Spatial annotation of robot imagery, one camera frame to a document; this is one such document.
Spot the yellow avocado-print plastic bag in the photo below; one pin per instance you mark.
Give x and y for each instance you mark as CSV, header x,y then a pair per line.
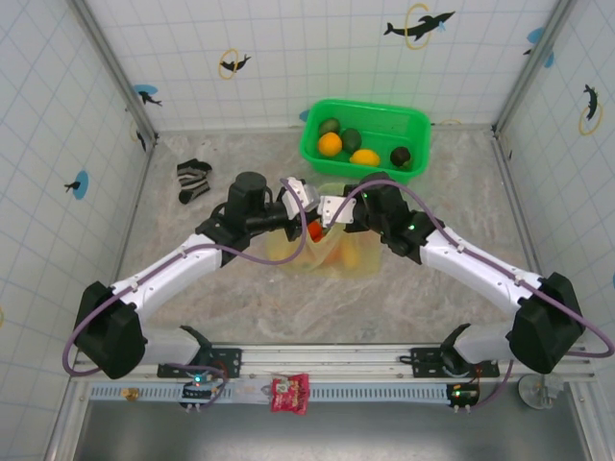
x,y
367,261

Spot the red-orange fake tomato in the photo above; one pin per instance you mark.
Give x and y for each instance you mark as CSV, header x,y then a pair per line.
x,y
314,231

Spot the green plastic basket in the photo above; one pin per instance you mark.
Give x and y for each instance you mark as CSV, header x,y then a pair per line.
x,y
384,125

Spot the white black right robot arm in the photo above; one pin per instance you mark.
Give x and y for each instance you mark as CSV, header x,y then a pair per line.
x,y
471,277

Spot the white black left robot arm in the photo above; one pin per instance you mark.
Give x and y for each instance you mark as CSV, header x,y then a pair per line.
x,y
168,274

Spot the yellow fake lemon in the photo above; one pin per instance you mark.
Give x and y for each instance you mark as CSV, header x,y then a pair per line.
x,y
364,157

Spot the fake orange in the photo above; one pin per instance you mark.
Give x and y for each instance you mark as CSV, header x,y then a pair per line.
x,y
329,144

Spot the olive green fake avocado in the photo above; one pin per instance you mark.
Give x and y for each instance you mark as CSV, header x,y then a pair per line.
x,y
329,126

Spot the black white striped sock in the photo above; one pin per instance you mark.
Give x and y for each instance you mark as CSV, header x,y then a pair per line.
x,y
192,177

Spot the blue patch fish sticker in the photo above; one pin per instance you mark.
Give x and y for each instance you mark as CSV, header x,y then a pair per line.
x,y
81,185
303,115

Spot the small black dolphin sticker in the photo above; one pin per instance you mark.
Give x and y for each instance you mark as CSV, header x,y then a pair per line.
x,y
235,62

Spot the blue patch shark sticker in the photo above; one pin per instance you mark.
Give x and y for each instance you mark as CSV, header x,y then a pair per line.
x,y
144,91

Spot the small circuit board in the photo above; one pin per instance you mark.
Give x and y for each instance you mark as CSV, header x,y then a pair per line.
x,y
197,390
463,395

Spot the red snack packet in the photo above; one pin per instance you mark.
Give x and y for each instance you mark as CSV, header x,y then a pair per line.
x,y
289,394

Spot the large black dolphin sticker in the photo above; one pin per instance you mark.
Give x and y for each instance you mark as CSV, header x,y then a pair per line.
x,y
423,26

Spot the small brass fitting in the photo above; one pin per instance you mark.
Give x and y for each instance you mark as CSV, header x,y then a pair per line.
x,y
129,394

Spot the blue patch corner sticker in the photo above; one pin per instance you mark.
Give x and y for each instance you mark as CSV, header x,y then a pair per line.
x,y
537,36

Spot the aluminium extrusion rail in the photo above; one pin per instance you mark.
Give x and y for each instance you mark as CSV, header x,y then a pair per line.
x,y
336,357

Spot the aluminium corner post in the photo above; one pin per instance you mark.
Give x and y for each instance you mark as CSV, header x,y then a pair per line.
x,y
517,96
117,72

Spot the clear suction cup mount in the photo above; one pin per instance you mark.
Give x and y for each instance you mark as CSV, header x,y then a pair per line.
x,y
540,389

